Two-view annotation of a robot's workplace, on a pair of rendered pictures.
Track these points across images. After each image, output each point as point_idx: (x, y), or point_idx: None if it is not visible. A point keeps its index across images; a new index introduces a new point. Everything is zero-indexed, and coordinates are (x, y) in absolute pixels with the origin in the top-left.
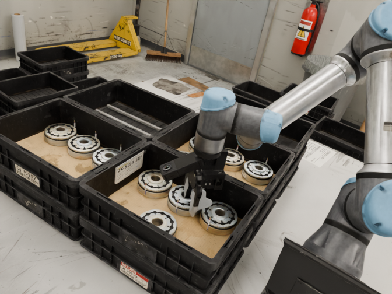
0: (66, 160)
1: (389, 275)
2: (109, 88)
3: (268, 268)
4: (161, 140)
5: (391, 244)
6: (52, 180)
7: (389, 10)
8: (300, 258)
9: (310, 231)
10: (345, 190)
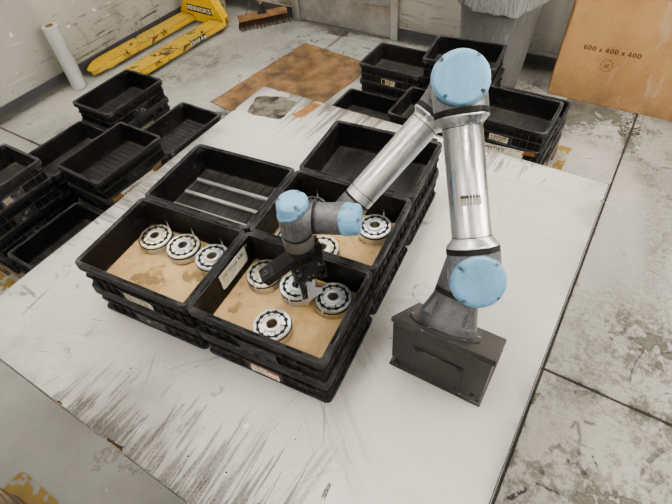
0: (171, 269)
1: (530, 308)
2: (192, 160)
3: None
4: (260, 225)
5: (539, 269)
6: (162, 304)
7: (448, 70)
8: (409, 332)
9: None
10: None
